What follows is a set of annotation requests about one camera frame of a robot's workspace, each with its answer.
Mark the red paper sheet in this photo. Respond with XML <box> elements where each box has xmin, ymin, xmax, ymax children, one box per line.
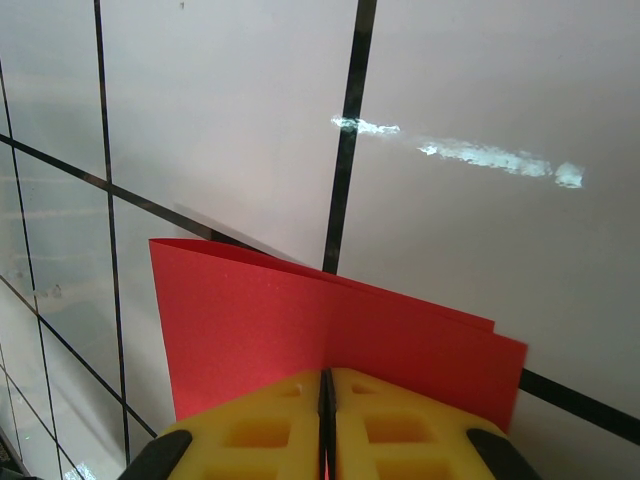
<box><xmin>148</xmin><ymin>238</ymin><xmax>529</xmax><ymax>436</ymax></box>

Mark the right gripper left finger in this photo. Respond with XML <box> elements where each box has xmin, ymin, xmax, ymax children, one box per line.
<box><xmin>119</xmin><ymin>367</ymin><xmax>324</xmax><ymax>480</ymax></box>

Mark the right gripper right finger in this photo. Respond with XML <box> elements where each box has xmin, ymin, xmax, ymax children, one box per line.
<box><xmin>327</xmin><ymin>367</ymin><xmax>541</xmax><ymax>480</ymax></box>

